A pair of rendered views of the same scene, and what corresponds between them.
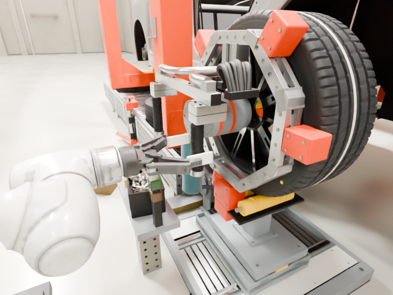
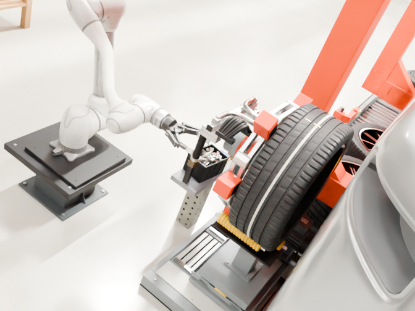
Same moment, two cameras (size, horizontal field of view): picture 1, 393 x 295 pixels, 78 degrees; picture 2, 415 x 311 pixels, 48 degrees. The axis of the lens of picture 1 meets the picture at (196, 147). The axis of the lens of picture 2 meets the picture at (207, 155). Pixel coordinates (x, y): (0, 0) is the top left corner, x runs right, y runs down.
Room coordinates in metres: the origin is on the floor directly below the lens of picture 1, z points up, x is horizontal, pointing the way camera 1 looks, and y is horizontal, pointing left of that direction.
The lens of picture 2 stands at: (-0.52, -1.35, 2.00)
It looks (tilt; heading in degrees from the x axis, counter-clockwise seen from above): 34 degrees down; 49
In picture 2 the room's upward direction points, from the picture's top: 22 degrees clockwise
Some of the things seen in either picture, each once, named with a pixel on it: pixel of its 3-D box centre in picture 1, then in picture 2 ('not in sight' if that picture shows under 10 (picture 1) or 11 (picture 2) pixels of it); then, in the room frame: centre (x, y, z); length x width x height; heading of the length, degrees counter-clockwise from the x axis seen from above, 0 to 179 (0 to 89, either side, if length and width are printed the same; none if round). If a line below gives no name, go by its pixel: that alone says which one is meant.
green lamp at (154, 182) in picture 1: (154, 182); not in sight; (0.72, 0.15, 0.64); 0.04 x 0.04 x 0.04; 26
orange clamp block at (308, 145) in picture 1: (304, 143); (226, 184); (0.58, -0.28, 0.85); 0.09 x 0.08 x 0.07; 26
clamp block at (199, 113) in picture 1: (207, 110); (211, 132); (0.62, -0.03, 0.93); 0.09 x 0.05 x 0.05; 116
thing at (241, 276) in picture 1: (247, 237); (241, 271); (0.98, -0.27, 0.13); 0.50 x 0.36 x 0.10; 26
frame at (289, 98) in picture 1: (234, 112); (260, 157); (0.86, -0.14, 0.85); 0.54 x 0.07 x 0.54; 26
